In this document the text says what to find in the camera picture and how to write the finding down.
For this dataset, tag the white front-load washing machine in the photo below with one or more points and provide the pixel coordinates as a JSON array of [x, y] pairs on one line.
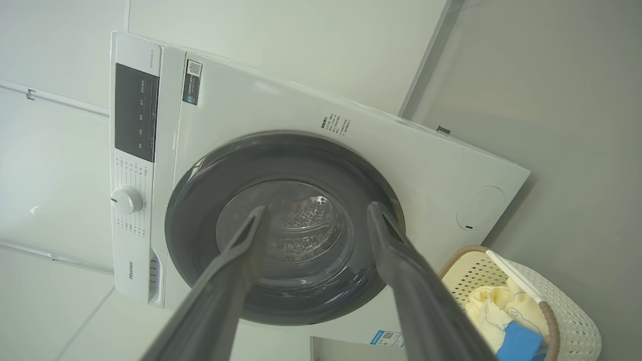
[[281, 105]]

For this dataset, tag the white washer control knob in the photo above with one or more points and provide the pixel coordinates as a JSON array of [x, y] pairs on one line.
[[126, 200]]

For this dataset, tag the cream perforated laundry basket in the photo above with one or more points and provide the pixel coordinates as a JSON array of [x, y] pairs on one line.
[[567, 311]]

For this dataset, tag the cream printed garment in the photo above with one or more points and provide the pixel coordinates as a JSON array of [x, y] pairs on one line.
[[501, 306]]

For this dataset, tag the dark round glass washer door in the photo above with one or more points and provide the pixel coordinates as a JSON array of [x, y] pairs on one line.
[[195, 220]]

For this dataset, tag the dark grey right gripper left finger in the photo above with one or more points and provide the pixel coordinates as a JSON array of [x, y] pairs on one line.
[[220, 296]]

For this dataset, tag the dark QR code sticker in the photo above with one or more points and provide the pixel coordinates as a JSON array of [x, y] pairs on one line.
[[192, 82]]

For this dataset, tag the blue cloth garment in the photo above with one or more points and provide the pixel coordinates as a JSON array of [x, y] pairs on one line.
[[519, 341]]

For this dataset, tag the black washer display panel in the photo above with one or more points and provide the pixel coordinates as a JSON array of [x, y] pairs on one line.
[[135, 115]]

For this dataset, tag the round washer filter cover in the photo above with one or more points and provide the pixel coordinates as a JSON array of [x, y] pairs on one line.
[[480, 208]]

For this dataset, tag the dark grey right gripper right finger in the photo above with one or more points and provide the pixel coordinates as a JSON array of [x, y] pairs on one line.
[[421, 301]]

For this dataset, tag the blue energy label sticker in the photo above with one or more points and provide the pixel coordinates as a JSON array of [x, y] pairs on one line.
[[386, 338]]

